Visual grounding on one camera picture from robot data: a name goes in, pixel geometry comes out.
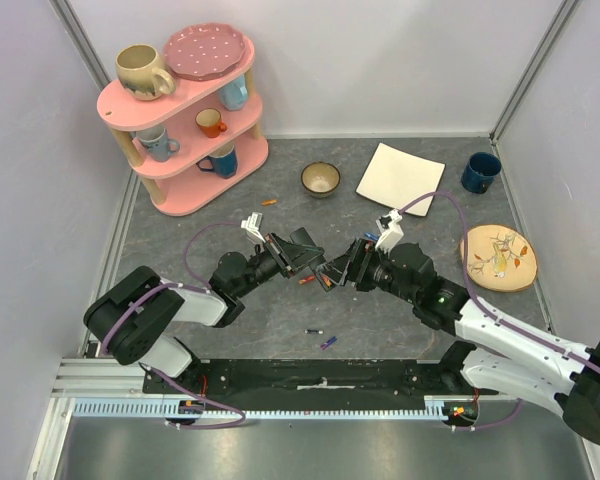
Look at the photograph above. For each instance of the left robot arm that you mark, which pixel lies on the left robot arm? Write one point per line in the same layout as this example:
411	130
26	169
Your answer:
130	318

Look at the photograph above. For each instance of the red orange battery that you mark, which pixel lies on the red orange battery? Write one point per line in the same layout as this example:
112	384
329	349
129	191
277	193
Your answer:
307	280

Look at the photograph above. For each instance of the round wooden bird coaster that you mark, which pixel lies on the round wooden bird coaster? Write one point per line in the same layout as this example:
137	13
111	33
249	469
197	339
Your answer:
500	258

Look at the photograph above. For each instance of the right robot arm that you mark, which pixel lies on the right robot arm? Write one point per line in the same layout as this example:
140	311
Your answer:
504	354

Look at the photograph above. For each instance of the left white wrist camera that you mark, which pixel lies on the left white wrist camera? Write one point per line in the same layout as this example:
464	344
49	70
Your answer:
251	227

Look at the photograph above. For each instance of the white slotted cable duct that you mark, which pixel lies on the white slotted cable duct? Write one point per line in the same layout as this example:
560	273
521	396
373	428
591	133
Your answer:
179	408

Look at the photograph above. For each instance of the orange mug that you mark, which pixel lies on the orange mug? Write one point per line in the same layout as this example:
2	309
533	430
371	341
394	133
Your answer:
210	122

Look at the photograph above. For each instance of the grey blue mug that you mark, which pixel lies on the grey blue mug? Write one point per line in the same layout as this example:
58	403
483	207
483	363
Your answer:
157	142

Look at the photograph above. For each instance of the dark blue faceted mug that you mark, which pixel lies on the dark blue faceted mug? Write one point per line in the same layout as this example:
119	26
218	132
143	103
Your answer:
223	161

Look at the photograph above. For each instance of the beige ceramic mug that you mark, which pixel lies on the beige ceramic mug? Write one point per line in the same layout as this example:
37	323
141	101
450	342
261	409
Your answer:
143	72

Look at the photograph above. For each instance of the pink three-tier shelf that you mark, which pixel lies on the pink three-tier shelf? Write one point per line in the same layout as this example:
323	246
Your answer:
177	187

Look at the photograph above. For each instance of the beige brown ceramic bowl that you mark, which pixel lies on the beige brown ceramic bowl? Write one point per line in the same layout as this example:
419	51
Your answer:
320	179

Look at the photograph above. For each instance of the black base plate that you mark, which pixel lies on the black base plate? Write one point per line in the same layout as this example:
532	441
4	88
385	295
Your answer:
324	385

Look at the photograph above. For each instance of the black remote control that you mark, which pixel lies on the black remote control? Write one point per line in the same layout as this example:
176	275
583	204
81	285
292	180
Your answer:
302	237

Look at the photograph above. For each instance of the pink polka dot plate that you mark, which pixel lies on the pink polka dot plate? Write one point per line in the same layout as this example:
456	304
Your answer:
205	51

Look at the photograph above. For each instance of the light blue mug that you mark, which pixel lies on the light blue mug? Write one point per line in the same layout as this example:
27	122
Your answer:
234	95

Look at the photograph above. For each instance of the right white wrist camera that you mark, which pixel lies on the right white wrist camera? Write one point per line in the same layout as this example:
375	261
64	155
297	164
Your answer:
390	231

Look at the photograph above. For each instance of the white square plate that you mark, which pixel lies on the white square plate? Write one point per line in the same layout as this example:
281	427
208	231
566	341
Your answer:
394	178

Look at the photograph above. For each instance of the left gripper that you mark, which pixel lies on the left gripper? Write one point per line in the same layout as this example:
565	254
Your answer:
289	256

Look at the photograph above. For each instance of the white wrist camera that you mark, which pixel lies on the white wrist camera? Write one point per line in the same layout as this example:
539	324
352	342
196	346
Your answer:
390	231
251	227

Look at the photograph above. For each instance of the navy blue cup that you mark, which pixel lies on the navy blue cup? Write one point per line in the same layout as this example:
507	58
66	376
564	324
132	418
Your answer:
480	172

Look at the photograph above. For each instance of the blue purple battery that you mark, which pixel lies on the blue purple battery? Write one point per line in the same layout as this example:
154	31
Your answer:
328	343

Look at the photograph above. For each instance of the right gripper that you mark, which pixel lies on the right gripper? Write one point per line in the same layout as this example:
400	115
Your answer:
355	263

